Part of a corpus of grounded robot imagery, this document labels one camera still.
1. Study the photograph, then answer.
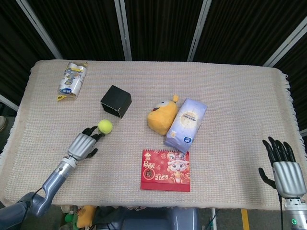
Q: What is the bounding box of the orange plush toy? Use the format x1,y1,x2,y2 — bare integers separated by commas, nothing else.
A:
76,205,97,229

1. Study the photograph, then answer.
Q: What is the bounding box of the yellow tennis ball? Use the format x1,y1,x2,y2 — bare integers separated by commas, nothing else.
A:
97,119,113,134

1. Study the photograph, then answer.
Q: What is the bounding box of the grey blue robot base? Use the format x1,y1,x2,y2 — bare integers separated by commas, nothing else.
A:
95,207,200,230

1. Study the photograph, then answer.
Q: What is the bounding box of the red 2026 desk calendar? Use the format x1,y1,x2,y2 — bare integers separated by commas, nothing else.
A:
140,149,191,192

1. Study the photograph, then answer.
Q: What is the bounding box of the yellow plush toy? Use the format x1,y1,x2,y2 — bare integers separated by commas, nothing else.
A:
146,94,180,136

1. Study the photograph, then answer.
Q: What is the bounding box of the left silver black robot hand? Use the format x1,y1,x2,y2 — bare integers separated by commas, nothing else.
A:
67,126,106,161

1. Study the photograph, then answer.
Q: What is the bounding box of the plastic pack of white rolls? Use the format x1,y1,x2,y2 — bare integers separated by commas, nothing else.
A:
57,61,88,102

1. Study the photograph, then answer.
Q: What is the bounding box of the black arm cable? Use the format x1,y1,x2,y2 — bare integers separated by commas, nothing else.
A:
278,193,284,230
30,187,47,201

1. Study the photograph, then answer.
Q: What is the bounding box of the lavender tissue pack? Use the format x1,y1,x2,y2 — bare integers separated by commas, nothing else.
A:
164,97,208,154

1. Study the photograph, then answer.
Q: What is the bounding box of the black open cube box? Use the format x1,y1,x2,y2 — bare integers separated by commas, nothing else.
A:
100,85,132,119

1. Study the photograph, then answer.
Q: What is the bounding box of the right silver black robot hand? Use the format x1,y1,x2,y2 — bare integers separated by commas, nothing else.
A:
258,136,307,199

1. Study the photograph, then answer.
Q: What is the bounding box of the beige woven tablecloth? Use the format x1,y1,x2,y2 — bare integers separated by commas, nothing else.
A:
0,59,302,211

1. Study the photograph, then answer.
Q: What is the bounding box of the white table leg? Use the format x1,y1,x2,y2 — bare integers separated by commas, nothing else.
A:
210,207,218,230

